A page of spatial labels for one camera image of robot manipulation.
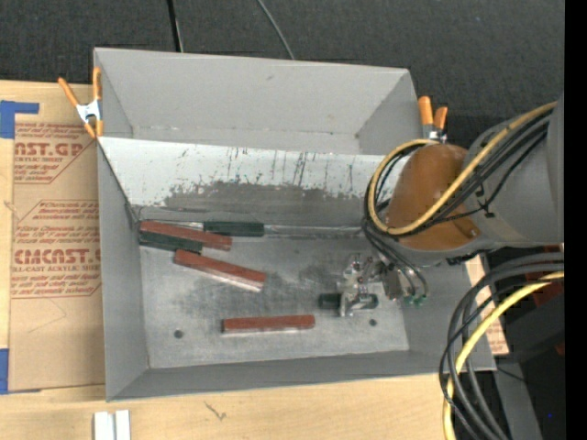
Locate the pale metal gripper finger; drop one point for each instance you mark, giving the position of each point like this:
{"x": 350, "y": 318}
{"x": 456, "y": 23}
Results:
{"x": 362, "y": 271}
{"x": 360, "y": 300}

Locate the red-brown flat block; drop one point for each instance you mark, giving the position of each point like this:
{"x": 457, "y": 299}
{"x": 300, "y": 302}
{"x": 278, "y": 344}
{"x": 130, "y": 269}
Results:
{"x": 220, "y": 267}
{"x": 183, "y": 233}
{"x": 268, "y": 323}

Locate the grey metal bin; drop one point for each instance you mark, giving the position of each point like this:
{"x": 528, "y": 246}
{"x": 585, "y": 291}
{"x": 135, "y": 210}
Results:
{"x": 275, "y": 351}

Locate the dark green flat block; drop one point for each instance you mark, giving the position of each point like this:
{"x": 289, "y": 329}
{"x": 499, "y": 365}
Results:
{"x": 234, "y": 228}
{"x": 169, "y": 243}

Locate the brown cardboard board red print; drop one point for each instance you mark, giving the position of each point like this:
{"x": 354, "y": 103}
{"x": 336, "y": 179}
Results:
{"x": 55, "y": 291}

